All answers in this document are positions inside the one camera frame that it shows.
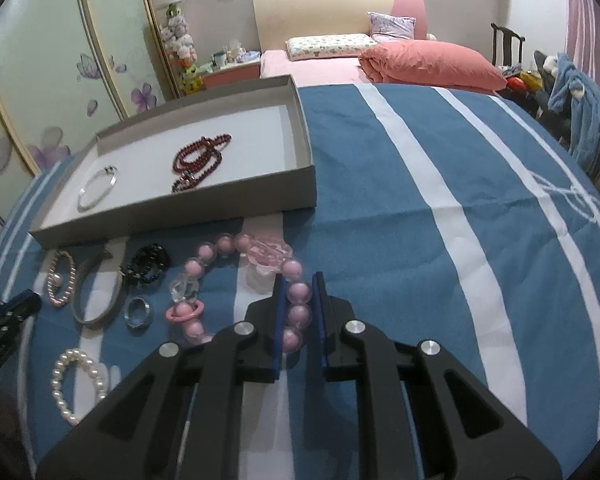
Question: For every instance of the plush toy tower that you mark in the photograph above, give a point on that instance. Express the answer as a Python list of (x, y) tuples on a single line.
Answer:
[(177, 35)]

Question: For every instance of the lilac pillow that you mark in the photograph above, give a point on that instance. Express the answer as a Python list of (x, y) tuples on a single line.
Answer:
[(392, 27)]

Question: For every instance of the salmon folded quilt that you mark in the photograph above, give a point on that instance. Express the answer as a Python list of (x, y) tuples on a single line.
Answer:
[(430, 65)]

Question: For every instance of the bed with pink sheet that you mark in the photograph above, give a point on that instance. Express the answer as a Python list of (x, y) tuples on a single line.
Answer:
[(320, 70)]

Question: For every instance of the cream pink headboard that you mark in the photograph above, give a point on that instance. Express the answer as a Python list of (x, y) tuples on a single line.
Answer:
[(320, 15)]

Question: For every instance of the pink nightstand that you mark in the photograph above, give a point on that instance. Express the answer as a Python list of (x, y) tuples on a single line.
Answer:
[(230, 77)]

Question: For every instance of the dark wooden chair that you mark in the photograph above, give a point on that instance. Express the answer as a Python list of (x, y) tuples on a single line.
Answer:
[(505, 45)]

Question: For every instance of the grey band bangle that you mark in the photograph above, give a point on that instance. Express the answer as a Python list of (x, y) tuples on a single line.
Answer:
[(78, 305)]

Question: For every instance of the grey shallow cardboard box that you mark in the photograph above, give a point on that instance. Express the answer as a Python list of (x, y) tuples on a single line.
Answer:
[(180, 220)]

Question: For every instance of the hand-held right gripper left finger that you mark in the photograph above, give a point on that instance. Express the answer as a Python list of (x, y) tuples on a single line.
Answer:
[(280, 320)]

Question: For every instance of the flower print sliding wardrobe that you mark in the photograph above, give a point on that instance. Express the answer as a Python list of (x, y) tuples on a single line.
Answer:
[(55, 60)]

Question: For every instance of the yellow plush toy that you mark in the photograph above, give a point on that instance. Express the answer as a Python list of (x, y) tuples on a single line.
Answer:
[(192, 81)]

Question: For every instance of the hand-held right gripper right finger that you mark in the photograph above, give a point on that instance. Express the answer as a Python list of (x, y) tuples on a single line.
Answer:
[(319, 320)]

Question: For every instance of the silver bangle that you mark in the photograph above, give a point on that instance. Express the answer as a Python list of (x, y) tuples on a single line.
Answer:
[(111, 171)]

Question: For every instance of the blue white striped tablecloth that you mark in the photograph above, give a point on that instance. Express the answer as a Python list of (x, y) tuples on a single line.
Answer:
[(380, 185)]

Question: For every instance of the blue plush robe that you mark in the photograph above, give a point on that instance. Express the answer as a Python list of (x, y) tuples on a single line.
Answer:
[(585, 110)]

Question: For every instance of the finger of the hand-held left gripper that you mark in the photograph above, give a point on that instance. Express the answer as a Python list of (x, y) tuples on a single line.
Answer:
[(15, 307)]

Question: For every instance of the white patterned pillow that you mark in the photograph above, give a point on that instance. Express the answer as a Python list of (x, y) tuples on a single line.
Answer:
[(330, 46)]

